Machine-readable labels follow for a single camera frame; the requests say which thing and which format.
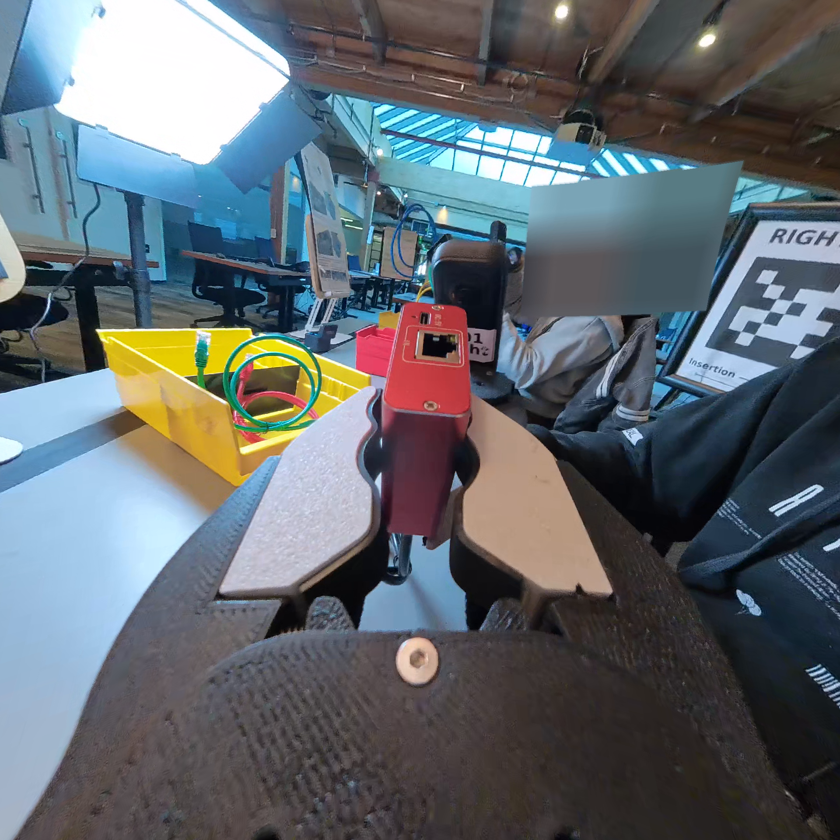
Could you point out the black office chair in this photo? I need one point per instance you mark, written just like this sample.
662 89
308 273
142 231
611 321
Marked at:
223 295

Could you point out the yellow plastic bin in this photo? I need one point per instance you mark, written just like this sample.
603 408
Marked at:
164 394

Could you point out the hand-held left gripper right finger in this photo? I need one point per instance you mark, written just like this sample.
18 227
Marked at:
525 518

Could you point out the red ethernet port box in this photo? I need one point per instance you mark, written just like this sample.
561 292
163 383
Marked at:
423 459

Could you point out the studio light panel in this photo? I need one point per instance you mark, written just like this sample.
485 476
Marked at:
164 65

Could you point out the red plastic bin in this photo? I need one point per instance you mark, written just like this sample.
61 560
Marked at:
374 354

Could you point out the wooden display board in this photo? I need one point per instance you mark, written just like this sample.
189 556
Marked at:
403 253

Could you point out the poster board on stand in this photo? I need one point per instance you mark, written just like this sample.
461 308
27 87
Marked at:
325 216

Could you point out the person's right forearm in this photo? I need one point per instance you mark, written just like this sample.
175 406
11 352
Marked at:
656 459

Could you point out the framed tag sign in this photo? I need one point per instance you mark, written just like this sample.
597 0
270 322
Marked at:
774 308

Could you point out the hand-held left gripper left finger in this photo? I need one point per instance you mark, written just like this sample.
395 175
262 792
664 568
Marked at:
308 518

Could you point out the person's black hoodie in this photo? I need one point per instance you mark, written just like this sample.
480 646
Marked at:
774 623

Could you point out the wooden office desk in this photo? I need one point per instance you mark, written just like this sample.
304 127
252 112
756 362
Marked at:
262 266
79 253

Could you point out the ceiling projector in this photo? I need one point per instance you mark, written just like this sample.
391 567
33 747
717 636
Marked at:
581 128

